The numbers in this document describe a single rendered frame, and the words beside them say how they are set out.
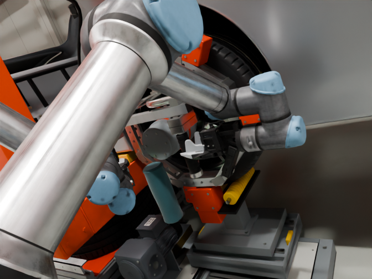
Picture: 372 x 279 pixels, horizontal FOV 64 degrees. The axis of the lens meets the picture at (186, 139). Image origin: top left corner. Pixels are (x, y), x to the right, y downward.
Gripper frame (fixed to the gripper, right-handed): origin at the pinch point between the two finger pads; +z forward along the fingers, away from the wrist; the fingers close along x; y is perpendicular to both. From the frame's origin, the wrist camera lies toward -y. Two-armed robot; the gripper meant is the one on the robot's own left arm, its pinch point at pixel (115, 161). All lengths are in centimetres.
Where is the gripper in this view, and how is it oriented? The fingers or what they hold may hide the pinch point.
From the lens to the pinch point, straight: 116.6
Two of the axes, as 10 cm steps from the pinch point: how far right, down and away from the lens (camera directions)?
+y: 4.0, 8.7, 2.9
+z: -2.5, -2.0, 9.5
